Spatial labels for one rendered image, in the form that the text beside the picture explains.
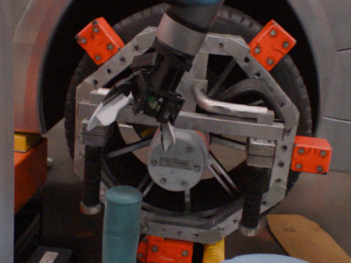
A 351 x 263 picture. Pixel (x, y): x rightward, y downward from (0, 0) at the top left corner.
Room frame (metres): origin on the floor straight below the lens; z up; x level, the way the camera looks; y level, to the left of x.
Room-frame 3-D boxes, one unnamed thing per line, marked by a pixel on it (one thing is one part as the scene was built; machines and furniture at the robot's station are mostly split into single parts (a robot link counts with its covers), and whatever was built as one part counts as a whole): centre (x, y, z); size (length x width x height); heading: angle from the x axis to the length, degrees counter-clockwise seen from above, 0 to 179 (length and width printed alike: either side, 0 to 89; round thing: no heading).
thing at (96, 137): (0.96, 0.16, 0.93); 0.09 x 0.05 x 0.05; 176
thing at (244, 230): (0.90, -0.18, 0.83); 0.04 x 0.04 x 0.16
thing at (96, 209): (0.93, 0.16, 0.83); 0.04 x 0.04 x 0.16
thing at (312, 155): (1.13, -0.34, 0.85); 0.09 x 0.08 x 0.07; 86
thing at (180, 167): (1.08, -0.02, 0.85); 0.21 x 0.14 x 0.14; 176
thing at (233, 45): (1.15, -0.02, 0.85); 0.54 x 0.07 x 0.54; 86
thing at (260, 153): (0.93, -0.18, 0.93); 0.09 x 0.05 x 0.05; 176
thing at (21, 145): (1.44, 0.50, 0.71); 0.14 x 0.14 x 0.05; 86
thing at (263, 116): (1.02, -0.11, 1.03); 0.19 x 0.18 x 0.11; 176
